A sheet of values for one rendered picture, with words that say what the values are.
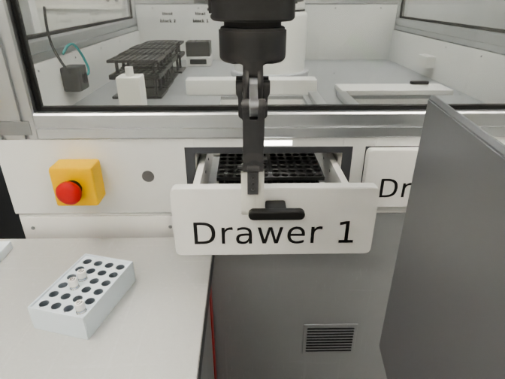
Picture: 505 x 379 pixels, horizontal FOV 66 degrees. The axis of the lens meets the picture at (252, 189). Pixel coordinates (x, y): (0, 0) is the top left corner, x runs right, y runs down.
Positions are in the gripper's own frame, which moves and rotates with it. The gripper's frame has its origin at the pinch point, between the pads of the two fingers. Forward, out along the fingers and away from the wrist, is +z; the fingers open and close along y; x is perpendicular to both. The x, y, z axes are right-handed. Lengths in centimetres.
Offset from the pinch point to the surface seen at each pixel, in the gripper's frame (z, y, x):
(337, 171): 3.9, -14.8, 14.8
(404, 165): 3.4, -15.5, 26.7
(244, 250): 10.7, -1.3, -1.1
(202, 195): 1.5, -1.3, -6.8
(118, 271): 13.8, -0.8, -20.1
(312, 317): 40.0, -17.3, 13.6
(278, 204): 2.2, 0.0, 3.5
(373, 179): 5.9, -15.5, 21.7
